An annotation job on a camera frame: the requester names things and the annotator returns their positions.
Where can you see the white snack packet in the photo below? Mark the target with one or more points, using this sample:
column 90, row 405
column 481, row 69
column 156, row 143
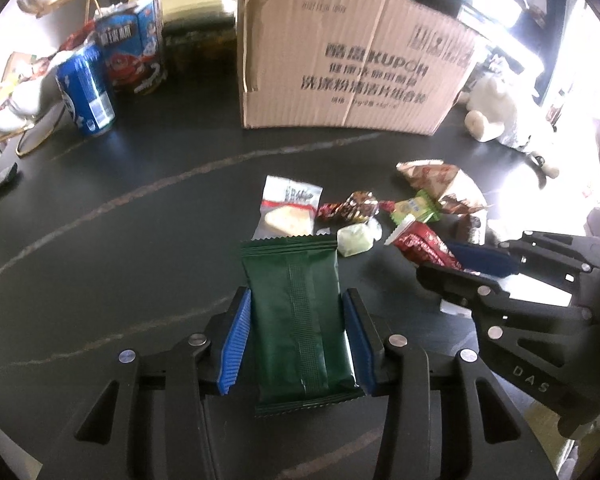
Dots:
column 290, row 200

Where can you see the small green snack packet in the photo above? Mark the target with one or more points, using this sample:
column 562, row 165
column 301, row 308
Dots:
column 415, row 207

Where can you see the white plush toy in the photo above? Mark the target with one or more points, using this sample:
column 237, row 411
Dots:
column 495, row 100

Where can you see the red foil candy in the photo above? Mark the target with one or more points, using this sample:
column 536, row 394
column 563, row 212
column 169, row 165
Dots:
column 352, row 207

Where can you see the blue soda can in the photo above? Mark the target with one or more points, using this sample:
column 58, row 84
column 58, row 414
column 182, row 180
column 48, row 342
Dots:
column 85, row 90

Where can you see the dark gift box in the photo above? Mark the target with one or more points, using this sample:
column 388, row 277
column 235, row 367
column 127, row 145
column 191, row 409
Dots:
column 200, row 45

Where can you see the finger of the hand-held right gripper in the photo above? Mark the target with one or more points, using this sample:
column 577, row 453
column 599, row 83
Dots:
column 460, row 287
column 485, row 260

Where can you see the brown cardboard box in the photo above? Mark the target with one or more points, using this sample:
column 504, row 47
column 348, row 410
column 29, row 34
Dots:
column 330, row 60

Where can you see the pale green wrapped candy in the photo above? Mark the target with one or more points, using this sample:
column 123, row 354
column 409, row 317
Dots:
column 355, row 240

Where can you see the dark wrapped candy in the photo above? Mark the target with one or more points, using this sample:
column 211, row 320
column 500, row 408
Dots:
column 467, row 227

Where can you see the brown triangular snack packet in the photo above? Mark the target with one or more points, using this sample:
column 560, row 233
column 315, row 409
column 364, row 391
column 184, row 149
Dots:
column 440, row 177

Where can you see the red snack packet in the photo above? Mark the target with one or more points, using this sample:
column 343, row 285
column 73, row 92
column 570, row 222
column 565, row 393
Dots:
column 422, row 245

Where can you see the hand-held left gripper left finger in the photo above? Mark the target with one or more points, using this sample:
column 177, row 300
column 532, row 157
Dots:
column 235, row 342

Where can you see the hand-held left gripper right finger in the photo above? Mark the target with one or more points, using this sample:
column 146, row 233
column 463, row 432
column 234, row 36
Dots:
column 360, row 342

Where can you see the large white shell-shaped bowl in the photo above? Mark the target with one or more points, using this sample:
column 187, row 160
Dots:
column 25, row 97

